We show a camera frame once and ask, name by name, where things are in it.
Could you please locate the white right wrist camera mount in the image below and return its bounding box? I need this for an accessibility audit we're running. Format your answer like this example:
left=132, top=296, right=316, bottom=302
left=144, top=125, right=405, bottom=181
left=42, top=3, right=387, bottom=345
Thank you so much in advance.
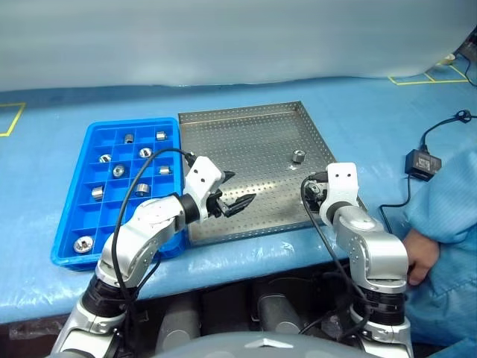
left=319, top=162, right=359, bottom=224

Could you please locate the thin black background cable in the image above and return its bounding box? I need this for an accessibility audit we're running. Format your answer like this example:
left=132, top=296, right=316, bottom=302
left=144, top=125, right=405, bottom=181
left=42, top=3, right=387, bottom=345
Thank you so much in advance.
left=452, top=51, right=477, bottom=89

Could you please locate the person's bare hand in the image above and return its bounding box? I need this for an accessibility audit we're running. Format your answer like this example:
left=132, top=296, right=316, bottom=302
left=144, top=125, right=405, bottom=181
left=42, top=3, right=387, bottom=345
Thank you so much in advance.
left=404, top=227, right=441, bottom=286

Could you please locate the blue compartment tray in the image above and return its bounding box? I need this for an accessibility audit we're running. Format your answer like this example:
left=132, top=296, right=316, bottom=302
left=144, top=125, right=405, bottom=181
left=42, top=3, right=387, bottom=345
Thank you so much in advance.
left=50, top=117, right=187, bottom=271

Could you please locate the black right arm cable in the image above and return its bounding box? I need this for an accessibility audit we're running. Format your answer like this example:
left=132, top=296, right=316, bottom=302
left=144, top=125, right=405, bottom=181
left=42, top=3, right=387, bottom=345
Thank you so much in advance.
left=300, top=173, right=373, bottom=336

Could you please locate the black adapter power cord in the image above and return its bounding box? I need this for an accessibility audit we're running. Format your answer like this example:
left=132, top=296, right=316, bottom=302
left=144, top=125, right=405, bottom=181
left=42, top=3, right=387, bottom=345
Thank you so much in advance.
left=379, top=174, right=413, bottom=234

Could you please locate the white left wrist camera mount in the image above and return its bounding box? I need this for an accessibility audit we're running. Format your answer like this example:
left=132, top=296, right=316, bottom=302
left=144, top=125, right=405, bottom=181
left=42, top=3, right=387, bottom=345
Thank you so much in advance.
left=182, top=155, right=225, bottom=221

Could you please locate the black adapter cable with plug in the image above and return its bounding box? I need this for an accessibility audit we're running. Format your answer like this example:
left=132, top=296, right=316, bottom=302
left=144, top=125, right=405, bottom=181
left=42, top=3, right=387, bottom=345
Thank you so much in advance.
left=420, top=109, right=477, bottom=151

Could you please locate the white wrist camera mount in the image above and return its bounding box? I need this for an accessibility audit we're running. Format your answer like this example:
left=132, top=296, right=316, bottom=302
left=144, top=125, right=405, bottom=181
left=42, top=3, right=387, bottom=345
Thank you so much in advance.
left=182, top=155, right=225, bottom=221
left=319, top=162, right=359, bottom=224

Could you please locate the perforated metal tray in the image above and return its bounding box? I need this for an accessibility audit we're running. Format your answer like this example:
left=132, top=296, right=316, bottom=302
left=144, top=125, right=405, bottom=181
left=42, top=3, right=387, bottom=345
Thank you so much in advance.
left=177, top=100, right=368, bottom=247

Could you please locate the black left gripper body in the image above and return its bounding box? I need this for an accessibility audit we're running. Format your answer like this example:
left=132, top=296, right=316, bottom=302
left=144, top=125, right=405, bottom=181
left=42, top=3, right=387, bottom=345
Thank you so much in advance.
left=206, top=188, right=229, bottom=219

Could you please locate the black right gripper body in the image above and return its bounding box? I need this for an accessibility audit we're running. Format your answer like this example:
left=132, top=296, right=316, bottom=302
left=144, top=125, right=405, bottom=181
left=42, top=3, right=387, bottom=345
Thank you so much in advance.
left=303, top=173, right=331, bottom=208

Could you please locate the grey robot torso cover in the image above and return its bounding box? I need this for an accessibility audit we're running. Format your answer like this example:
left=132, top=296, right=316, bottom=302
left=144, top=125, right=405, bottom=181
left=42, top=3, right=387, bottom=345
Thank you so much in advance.
left=148, top=331, right=370, bottom=358

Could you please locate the black power adapter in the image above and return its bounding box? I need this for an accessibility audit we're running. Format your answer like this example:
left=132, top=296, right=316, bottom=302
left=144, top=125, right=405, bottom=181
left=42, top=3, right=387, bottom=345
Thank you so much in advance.
left=405, top=148, right=443, bottom=183

